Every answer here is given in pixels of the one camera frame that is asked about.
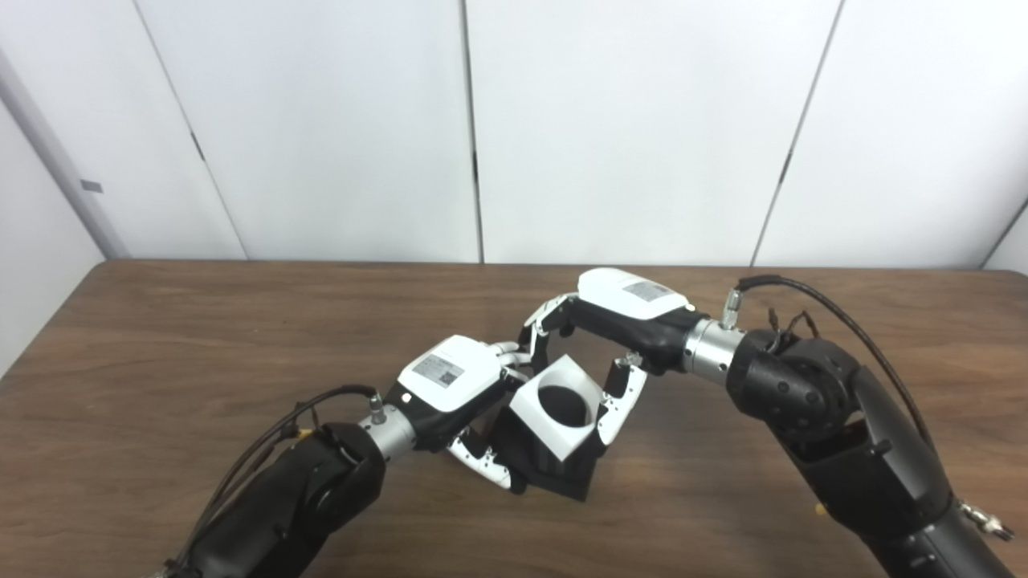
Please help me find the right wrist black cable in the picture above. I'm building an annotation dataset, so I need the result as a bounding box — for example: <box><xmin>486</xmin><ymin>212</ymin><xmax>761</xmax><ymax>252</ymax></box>
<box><xmin>720</xmin><ymin>275</ymin><xmax>936</xmax><ymax>450</ymax></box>

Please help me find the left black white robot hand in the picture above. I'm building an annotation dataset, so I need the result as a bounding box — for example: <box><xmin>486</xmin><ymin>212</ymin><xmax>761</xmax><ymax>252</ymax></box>
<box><xmin>384</xmin><ymin>335</ymin><xmax>535</xmax><ymax>490</ymax></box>

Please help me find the white square piece with hole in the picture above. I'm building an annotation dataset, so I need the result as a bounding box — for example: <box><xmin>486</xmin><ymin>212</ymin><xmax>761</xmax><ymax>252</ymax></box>
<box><xmin>509</xmin><ymin>354</ymin><xmax>605</xmax><ymax>462</ymax></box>

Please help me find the black peg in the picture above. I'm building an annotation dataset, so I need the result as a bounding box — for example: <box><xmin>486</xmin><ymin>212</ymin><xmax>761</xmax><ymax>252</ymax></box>
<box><xmin>486</xmin><ymin>384</ymin><xmax>609</xmax><ymax>503</ymax></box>

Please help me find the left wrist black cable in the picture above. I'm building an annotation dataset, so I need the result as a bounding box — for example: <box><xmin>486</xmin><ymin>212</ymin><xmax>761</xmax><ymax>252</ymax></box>
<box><xmin>173</xmin><ymin>385</ymin><xmax>386</xmax><ymax>563</ymax></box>

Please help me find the grey partition post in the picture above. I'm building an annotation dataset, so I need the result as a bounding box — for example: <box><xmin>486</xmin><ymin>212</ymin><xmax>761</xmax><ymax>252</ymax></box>
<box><xmin>0</xmin><ymin>48</ymin><xmax>129</xmax><ymax>259</ymax></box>

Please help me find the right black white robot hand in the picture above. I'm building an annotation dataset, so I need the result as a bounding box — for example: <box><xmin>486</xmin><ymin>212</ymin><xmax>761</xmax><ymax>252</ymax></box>
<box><xmin>518</xmin><ymin>267</ymin><xmax>708</xmax><ymax>447</ymax></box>

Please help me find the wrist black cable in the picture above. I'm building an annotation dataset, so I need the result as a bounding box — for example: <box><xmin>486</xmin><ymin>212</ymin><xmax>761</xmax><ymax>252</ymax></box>
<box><xmin>173</xmin><ymin>385</ymin><xmax>386</xmax><ymax>563</ymax></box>
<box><xmin>720</xmin><ymin>275</ymin><xmax>936</xmax><ymax>450</ymax></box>

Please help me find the right arm thin wire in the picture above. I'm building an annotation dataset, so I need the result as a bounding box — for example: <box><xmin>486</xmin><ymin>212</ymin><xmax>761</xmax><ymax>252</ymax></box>
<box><xmin>767</xmin><ymin>307</ymin><xmax>822</xmax><ymax>354</ymax></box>

